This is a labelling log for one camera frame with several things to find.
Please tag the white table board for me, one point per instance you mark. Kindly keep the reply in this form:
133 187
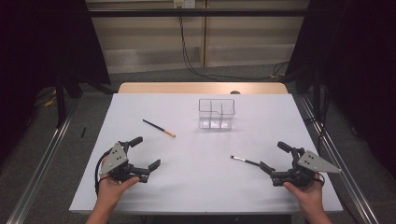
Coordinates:
199 174

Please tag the aluminium floor rail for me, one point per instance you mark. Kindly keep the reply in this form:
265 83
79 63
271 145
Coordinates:
345 168
40 174

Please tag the black horizontal bar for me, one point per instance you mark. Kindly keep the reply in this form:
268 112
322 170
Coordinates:
155 12

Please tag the black brush with orange tip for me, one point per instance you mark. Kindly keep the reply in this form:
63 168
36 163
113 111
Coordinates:
157 127

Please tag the person's right hand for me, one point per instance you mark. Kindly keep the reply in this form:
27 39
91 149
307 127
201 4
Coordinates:
306 194

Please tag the black curtain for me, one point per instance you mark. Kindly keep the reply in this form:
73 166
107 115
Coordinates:
358 62
37 46

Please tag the black metal stand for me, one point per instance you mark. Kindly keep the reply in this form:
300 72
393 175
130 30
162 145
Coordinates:
60 102

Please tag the dark round table grommet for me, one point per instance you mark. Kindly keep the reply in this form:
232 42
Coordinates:
235 92

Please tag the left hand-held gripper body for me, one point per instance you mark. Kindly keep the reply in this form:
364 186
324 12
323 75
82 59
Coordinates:
114 159

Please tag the person's left hand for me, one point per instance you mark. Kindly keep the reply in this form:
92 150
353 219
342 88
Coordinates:
113 189

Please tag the white wall socket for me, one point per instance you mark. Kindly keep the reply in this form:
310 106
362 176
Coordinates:
184 3

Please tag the clear plastic organizer box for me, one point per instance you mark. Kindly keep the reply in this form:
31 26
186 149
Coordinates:
216 115

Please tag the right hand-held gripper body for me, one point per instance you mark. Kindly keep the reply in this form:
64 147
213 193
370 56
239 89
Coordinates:
311 163

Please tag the wooden table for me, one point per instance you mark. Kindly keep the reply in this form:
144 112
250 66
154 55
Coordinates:
186 87

